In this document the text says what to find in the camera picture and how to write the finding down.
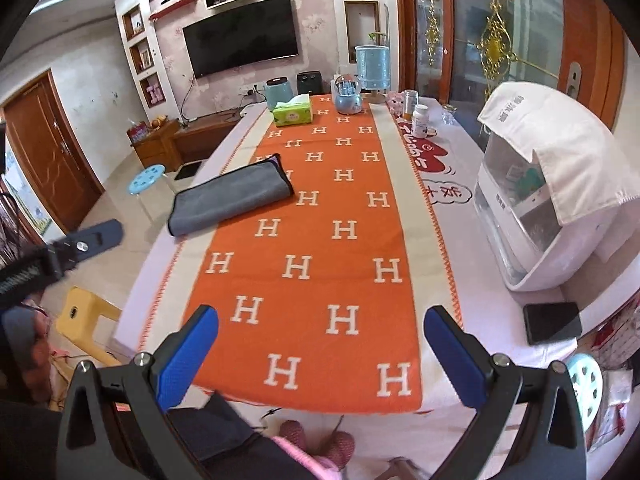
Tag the light blue perforated stool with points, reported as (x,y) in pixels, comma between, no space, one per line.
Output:
(585,380)

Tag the red box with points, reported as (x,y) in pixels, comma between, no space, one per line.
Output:
(137,133)

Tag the blue snow globe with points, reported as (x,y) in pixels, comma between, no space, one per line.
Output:
(348,97)

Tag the small glass cup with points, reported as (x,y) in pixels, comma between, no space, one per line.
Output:
(448,116)

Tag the wooden television cabinet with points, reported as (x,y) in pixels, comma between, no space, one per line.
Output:
(205,132)

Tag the white countertop appliance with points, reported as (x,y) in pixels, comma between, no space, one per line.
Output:
(520,240)

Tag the red wall shelf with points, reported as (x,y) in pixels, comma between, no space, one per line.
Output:
(172,7)

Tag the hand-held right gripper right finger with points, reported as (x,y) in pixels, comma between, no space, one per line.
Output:
(452,355)

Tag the orange printed blanket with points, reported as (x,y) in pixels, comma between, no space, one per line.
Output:
(320,260)

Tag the white cloth cover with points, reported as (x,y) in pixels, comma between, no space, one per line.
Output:
(565,150)

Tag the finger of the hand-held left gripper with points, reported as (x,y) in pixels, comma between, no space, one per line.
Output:
(102,235)

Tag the wooden drawer cabinet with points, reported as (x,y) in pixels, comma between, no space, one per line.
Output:
(152,150)

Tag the black smartphone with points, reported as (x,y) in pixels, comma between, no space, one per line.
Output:
(552,322)

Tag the large gold door ornament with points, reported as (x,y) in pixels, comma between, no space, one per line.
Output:
(495,45)

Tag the pile of plastic bags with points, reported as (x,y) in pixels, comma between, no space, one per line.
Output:
(617,360)

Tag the wall poster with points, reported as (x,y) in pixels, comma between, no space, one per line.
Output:
(27,195)

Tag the black floor mat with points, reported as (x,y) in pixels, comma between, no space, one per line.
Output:
(189,170)

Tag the brown wooden door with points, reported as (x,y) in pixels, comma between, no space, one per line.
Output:
(47,150)

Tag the person's left hand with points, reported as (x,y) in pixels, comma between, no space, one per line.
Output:
(39,360)

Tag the small black appliance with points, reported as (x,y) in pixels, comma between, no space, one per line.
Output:
(307,84)

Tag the green tissue box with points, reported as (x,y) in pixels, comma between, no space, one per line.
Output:
(292,112)

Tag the yellow plastic stool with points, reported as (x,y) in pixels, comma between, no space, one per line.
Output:
(82,312)

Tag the black wall television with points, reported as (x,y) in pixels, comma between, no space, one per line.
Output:
(240,35)

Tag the blue round stool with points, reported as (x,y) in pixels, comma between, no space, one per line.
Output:
(146,177)

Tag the light blue kettle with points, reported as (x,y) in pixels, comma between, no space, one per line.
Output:
(278,94)

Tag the wooden glass door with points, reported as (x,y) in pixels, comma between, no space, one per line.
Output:
(590,25)

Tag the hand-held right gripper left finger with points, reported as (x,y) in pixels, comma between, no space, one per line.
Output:
(192,350)

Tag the white pill bottle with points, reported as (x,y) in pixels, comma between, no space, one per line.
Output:
(420,122)

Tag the light blue cylindrical container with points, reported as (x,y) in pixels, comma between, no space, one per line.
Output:
(372,67)

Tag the small gold door ornament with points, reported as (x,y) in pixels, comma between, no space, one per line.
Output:
(432,32)

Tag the pink toy figure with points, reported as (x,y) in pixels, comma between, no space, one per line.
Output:
(396,101)

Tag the pink fuzzy slipper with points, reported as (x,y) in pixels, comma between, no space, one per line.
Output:
(341,447)
(295,432)

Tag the person's dark trousers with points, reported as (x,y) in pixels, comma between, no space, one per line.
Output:
(225,435)

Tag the grey towel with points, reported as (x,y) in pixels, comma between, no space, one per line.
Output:
(227,200)

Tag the clear glass jar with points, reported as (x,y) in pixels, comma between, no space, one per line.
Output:
(410,104)

